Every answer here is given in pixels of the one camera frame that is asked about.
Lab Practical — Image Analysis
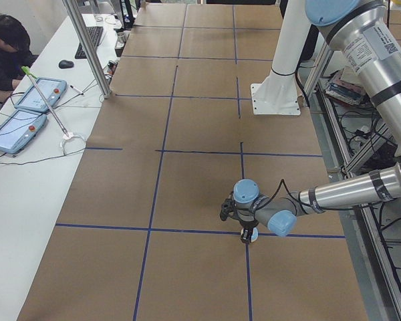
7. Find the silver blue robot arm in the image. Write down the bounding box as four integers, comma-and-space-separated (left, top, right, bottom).
220, 1, 401, 243

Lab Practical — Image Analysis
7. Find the teach pendant tablet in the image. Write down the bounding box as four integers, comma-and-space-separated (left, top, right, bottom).
0, 110, 47, 154
13, 77, 68, 113

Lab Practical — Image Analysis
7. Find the silver reacher stick green handle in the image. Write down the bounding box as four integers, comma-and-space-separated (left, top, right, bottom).
21, 66, 86, 156

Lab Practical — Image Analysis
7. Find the metal cup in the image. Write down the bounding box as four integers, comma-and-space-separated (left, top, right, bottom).
115, 31, 126, 49

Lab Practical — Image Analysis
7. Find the aluminium side rail frame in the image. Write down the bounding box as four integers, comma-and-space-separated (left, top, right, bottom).
306, 44, 401, 320

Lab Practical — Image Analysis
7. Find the upper teach pendant tablet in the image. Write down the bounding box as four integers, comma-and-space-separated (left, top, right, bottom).
13, 77, 68, 113

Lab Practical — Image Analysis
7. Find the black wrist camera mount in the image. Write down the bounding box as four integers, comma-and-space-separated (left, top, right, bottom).
219, 198, 235, 221

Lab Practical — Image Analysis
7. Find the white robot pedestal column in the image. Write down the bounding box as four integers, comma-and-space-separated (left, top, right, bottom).
251, 0, 317, 116

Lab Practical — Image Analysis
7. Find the person in black clothes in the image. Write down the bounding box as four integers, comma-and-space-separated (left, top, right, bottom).
0, 14, 37, 103

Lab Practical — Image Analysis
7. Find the black keyboard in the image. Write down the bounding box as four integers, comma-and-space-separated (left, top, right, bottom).
74, 25, 105, 60

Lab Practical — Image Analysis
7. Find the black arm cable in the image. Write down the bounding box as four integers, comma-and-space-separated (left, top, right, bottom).
253, 179, 321, 215

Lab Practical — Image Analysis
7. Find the black computer mouse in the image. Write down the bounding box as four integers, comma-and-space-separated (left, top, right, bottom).
58, 60, 74, 69

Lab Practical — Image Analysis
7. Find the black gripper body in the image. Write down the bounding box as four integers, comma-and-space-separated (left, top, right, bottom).
239, 218, 258, 229

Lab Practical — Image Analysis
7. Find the aluminium frame post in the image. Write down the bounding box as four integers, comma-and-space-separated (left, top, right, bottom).
62, 0, 112, 99

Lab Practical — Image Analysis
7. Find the black tablet cable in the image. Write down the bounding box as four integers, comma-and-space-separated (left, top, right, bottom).
0, 140, 88, 166

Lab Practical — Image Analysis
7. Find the lower teach pendant tablet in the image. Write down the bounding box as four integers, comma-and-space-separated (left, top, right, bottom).
0, 110, 47, 154

